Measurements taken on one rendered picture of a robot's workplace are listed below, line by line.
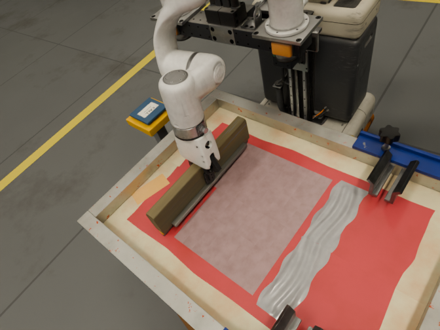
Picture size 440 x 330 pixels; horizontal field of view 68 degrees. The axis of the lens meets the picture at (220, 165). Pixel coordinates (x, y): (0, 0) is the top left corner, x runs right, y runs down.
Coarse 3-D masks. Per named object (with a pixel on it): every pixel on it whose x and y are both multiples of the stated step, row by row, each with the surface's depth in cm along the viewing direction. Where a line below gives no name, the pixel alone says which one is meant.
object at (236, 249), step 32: (160, 192) 90; (224, 192) 85; (192, 224) 82; (224, 224) 80; (256, 224) 78; (192, 256) 76; (224, 256) 74; (256, 256) 73; (224, 288) 70; (256, 288) 68; (320, 288) 66; (352, 288) 64; (384, 288) 63; (320, 320) 62; (352, 320) 61
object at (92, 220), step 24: (216, 96) 105; (264, 120) 96; (288, 120) 91; (168, 144) 96; (336, 144) 83; (144, 168) 92; (120, 192) 89; (96, 216) 85; (120, 240) 79; (144, 264) 73; (168, 288) 69; (192, 312) 64; (432, 312) 56
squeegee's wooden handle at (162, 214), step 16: (240, 128) 87; (224, 144) 83; (240, 144) 90; (224, 160) 87; (192, 176) 79; (176, 192) 76; (192, 192) 81; (160, 208) 74; (176, 208) 78; (160, 224) 76
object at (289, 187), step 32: (224, 128) 100; (256, 160) 90; (288, 160) 87; (256, 192) 83; (288, 192) 81; (320, 192) 79; (384, 192) 75; (288, 224) 76; (352, 224) 72; (384, 224) 71; (416, 224) 69; (352, 256) 68; (384, 256) 67
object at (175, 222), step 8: (240, 152) 89; (232, 160) 87; (224, 168) 86; (216, 176) 85; (208, 184) 84; (200, 192) 83; (192, 200) 82; (184, 208) 81; (184, 216) 80; (176, 224) 79
